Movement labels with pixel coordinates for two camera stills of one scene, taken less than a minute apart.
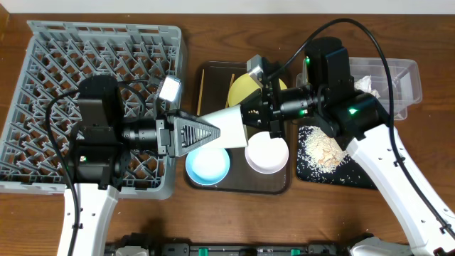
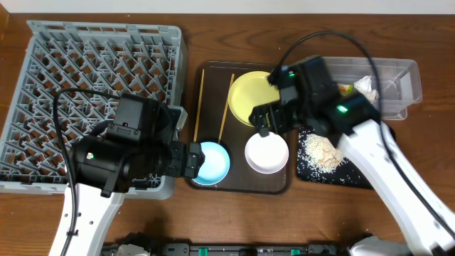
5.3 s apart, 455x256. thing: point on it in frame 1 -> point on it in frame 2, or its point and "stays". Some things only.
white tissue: x=365 y=84 stays
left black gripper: x=163 y=137 -> x=181 y=158
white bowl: x=266 y=155 stays
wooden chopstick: x=200 y=92 stays
